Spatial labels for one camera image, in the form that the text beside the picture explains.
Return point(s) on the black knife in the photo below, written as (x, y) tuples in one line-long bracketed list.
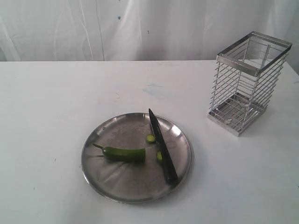
[(168, 166)]

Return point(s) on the wire metal utensil holder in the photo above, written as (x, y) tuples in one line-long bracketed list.
[(245, 77)]

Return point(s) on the white backdrop curtain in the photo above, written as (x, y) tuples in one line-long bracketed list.
[(127, 30)]

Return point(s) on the green chili pepper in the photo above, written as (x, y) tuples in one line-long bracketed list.
[(127, 155)]

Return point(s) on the green chili slice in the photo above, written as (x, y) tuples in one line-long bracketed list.
[(150, 138), (159, 156)]

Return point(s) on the round steel plate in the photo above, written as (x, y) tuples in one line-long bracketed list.
[(122, 162)]

